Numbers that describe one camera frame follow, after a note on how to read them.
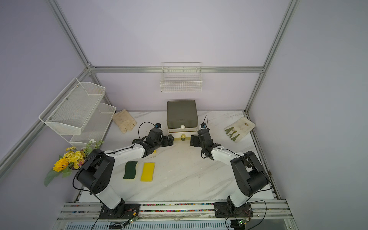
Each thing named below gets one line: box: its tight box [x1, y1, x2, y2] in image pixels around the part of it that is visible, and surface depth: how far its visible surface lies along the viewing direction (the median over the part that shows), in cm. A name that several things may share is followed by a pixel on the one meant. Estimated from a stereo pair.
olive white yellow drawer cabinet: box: [166, 99, 199, 141], surface depth 94 cm
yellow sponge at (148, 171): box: [140, 161, 156, 182], surface depth 89 cm
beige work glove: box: [112, 108, 138, 134], surface depth 117 cm
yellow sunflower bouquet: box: [44, 138, 104, 187], surface depth 67 cm
